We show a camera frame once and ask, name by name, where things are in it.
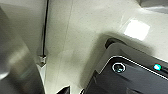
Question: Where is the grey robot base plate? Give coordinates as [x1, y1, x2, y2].
[79, 37, 168, 94]

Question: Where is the thin black hinge rod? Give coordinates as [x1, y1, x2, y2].
[38, 0, 51, 65]

